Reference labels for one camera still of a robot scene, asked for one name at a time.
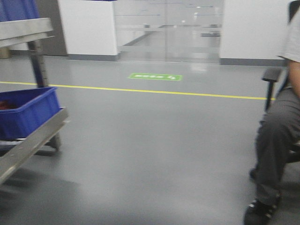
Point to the glass sliding door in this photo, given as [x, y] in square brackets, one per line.
[169, 30]

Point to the black office chair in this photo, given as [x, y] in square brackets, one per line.
[271, 75]

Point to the small blue parts bin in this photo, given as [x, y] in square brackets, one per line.
[33, 107]

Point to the seated person in grey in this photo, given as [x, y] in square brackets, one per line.
[279, 130]

